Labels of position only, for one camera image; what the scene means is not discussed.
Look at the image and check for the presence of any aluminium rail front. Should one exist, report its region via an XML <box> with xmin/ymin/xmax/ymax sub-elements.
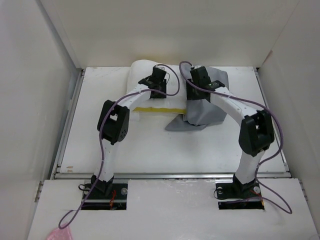
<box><xmin>52</xmin><ymin>172</ymin><xmax>292</xmax><ymax>180</ymax></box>

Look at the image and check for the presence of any white pillow yellow edge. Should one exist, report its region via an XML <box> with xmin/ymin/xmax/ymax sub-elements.
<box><xmin>127</xmin><ymin>59</ymin><xmax>187</xmax><ymax>115</ymax></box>

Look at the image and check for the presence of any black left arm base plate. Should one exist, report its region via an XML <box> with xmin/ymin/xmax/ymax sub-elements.
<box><xmin>78</xmin><ymin>182</ymin><xmax>129</xmax><ymax>211</ymax></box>

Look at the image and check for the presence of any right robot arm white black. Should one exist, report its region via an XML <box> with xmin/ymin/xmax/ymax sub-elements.
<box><xmin>187</xmin><ymin>66</ymin><xmax>275</xmax><ymax>200</ymax></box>

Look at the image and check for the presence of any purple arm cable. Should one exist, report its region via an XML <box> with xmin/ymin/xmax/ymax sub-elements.
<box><xmin>179</xmin><ymin>60</ymin><xmax>293</xmax><ymax>215</ymax></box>
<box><xmin>58</xmin><ymin>64</ymin><xmax>181</xmax><ymax>230</ymax></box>

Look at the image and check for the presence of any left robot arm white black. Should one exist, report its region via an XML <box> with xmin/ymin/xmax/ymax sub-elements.
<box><xmin>91</xmin><ymin>66</ymin><xmax>167</xmax><ymax>199</ymax></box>

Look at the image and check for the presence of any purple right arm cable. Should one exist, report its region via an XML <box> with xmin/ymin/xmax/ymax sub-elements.
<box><xmin>179</xmin><ymin>60</ymin><xmax>293</xmax><ymax>215</ymax></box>

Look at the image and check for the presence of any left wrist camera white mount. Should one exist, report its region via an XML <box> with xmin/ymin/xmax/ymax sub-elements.
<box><xmin>155</xmin><ymin>65</ymin><xmax>165</xmax><ymax>71</ymax></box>

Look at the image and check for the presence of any grey pillowcase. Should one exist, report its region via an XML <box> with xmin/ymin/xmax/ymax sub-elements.
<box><xmin>165</xmin><ymin>63</ymin><xmax>229</xmax><ymax>132</ymax></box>

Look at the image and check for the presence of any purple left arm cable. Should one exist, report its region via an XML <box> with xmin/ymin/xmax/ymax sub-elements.
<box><xmin>58</xmin><ymin>64</ymin><xmax>181</xmax><ymax>230</ymax></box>

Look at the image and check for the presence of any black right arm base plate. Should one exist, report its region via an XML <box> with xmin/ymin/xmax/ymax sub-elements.
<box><xmin>214</xmin><ymin>182</ymin><xmax>265</xmax><ymax>210</ymax></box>

